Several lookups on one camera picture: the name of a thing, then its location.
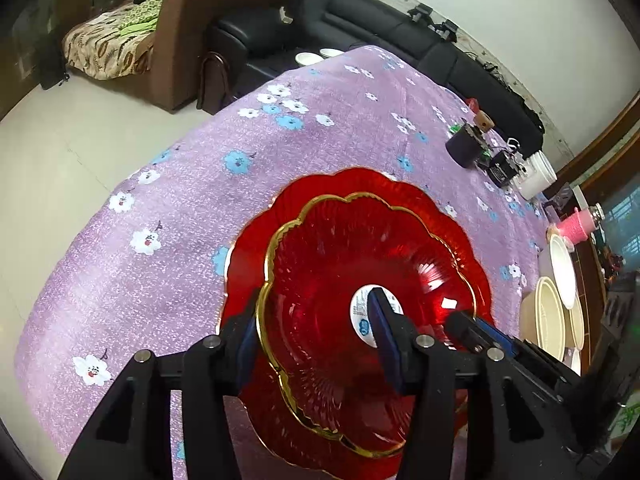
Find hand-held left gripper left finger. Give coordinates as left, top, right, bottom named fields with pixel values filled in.
left=57, top=287, right=266, bottom=480

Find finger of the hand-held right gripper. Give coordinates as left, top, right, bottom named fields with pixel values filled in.
left=445, top=310, right=522, bottom=362

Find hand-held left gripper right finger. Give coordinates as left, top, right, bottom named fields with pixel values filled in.
left=367, top=287, right=593, bottom=480

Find cream plastic bowl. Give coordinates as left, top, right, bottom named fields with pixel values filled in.
left=520, top=276, right=573, bottom=361
left=567, top=295, right=586, bottom=351

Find small red glass plate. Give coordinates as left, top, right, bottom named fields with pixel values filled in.
left=256, top=191, right=478, bottom=460

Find large red glass plate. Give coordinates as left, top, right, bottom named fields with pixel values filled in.
left=217, top=167, right=496, bottom=480

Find green plant leaves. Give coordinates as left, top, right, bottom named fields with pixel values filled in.
left=607, top=405, right=640, bottom=436

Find pink knit sleeve bottle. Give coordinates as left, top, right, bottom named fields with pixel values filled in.
left=557, top=203, right=606, bottom=246

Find black slotted spatula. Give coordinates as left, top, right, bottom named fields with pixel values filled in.
left=542, top=185, right=576, bottom=221

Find black electronic device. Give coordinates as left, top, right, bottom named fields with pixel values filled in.
left=486, top=147, right=526, bottom=188

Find white plastic jar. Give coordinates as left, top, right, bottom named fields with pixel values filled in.
left=517, top=150, right=557, bottom=201

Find window with grille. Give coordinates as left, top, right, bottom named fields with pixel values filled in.
left=597, top=180, right=640, bottom=261

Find black round jar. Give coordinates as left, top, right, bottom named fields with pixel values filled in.
left=445, top=125, right=488, bottom=170

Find purple floral tablecloth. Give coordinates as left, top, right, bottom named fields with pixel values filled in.
left=14, top=45, right=551, bottom=480

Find brown leather bag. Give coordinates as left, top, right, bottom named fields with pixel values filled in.
left=196, top=51, right=236, bottom=116

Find black leather sofa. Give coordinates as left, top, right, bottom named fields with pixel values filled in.
left=207, top=0, right=546, bottom=151

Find leaf patterned blanket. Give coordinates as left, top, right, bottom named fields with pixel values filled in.
left=62, top=0, right=156, bottom=81

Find black floor bag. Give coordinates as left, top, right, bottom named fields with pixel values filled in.
left=39, top=35, right=68, bottom=91

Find green patterned cloth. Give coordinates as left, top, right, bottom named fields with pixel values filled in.
left=117, top=0, right=166, bottom=36

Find brown armchair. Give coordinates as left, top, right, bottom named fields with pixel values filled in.
left=147, top=0, right=308, bottom=113

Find wooden door frame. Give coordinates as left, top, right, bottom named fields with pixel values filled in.
left=552, top=90, right=640, bottom=201

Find black cable bundle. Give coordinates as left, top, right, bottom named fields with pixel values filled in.
left=467, top=50, right=506, bottom=83

